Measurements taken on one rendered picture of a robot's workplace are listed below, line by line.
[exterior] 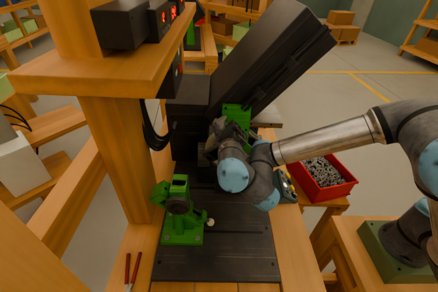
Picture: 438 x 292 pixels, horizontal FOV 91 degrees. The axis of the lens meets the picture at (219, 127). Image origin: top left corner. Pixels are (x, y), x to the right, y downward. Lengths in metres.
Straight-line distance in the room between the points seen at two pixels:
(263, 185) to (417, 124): 0.34
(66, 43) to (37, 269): 0.38
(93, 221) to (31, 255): 1.76
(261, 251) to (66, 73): 0.78
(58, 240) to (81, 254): 1.44
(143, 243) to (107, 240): 1.10
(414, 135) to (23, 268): 0.65
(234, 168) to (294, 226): 0.52
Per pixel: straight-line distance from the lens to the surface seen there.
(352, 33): 7.39
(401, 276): 1.03
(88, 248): 2.05
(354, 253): 1.08
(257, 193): 0.58
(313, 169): 1.22
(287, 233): 0.95
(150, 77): 0.41
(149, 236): 0.94
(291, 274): 0.89
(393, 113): 0.61
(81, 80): 0.45
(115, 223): 2.07
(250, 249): 0.89
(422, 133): 0.54
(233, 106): 0.84
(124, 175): 0.74
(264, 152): 0.66
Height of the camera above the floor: 1.71
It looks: 38 degrees down
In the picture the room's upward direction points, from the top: 3 degrees clockwise
